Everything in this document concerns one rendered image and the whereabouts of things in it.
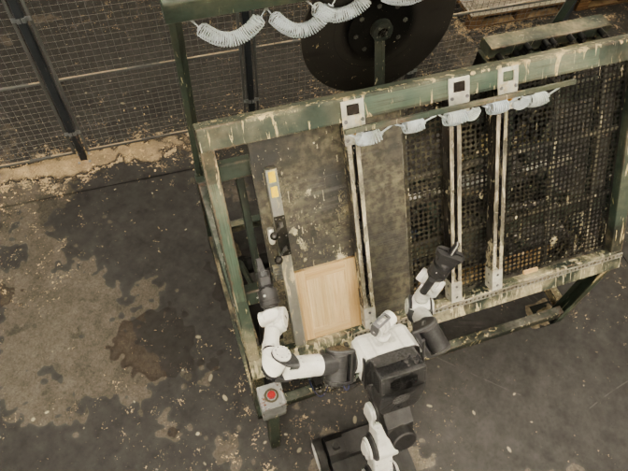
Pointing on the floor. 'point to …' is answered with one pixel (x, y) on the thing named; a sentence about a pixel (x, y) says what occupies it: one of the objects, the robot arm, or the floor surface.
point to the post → (274, 432)
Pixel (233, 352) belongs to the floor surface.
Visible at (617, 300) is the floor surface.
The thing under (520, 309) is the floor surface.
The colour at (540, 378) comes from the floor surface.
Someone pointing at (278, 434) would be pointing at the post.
